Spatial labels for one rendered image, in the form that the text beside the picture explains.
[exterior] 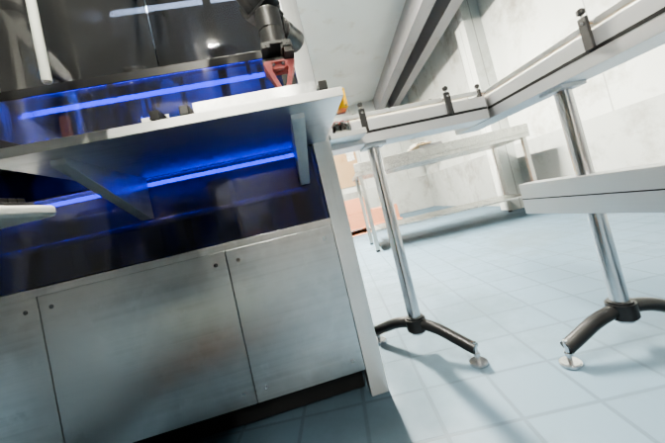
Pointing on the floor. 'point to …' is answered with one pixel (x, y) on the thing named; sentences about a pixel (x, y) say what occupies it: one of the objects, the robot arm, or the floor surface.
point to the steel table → (442, 160)
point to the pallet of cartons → (363, 217)
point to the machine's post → (376, 381)
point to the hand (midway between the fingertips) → (285, 92)
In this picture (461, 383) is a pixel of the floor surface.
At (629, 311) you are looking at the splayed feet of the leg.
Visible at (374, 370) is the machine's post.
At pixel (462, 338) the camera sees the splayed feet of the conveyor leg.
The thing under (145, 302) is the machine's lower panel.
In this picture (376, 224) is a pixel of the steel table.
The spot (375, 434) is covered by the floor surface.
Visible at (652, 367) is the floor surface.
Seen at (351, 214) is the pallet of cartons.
